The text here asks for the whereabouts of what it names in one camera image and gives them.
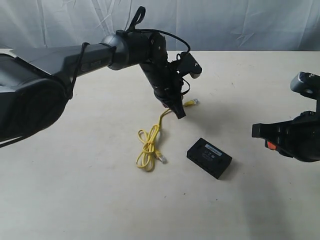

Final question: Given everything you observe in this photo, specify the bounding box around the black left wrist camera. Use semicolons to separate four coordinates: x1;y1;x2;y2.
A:
176;51;202;79

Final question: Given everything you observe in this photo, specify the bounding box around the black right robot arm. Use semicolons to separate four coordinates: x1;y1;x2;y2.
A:
251;71;320;163

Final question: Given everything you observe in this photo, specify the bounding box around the black network switch box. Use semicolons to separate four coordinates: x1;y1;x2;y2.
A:
186;138;233;180

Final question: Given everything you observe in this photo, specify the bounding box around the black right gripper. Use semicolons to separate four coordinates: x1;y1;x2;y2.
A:
251;117;320;163

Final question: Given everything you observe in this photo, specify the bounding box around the yellow ethernet cable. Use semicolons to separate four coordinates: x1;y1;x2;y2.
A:
135;98;201;173

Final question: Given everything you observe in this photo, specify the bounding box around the white backdrop curtain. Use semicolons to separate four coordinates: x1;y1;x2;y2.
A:
0;0;320;51

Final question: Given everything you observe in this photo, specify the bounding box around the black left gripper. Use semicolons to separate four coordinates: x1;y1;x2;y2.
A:
140;61;186;119

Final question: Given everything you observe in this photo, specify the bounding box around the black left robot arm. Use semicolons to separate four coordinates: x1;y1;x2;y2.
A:
0;29;186;147

